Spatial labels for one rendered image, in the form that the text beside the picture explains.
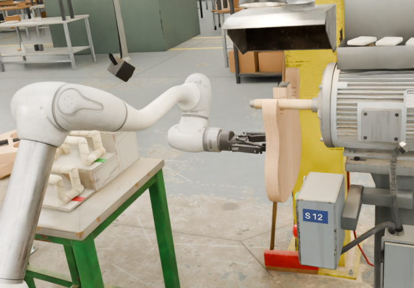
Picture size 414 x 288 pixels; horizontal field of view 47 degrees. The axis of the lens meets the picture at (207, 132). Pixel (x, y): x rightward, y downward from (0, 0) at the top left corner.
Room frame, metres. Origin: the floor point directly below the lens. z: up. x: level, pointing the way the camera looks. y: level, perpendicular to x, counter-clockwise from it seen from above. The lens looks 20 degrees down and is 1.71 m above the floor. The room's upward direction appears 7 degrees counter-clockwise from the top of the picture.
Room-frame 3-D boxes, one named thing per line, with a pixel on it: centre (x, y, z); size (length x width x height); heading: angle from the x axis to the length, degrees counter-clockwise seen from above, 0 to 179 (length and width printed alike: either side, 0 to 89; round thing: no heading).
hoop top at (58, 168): (1.63, 0.57, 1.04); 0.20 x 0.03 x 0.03; 63
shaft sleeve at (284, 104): (1.41, -0.25, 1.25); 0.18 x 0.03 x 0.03; 65
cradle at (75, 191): (1.55, 0.51, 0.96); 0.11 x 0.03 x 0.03; 154
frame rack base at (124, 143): (1.87, 0.45, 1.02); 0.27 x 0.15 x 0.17; 64
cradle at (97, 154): (1.69, 0.43, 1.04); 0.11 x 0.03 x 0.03; 154
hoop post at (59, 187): (1.52, 0.53, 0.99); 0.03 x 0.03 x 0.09
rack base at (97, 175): (1.74, 0.52, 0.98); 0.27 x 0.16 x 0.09; 64
